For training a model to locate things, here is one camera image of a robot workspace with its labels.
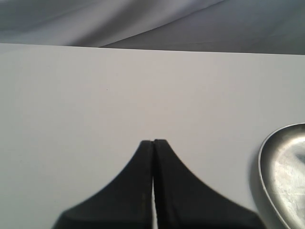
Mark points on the white backdrop cloth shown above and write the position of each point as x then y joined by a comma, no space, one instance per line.
258,26

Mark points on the round stainless steel plate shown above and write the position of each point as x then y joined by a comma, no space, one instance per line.
281,167

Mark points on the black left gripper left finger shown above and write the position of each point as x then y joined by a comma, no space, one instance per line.
125,203

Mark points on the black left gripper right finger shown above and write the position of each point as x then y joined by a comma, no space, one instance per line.
183,201

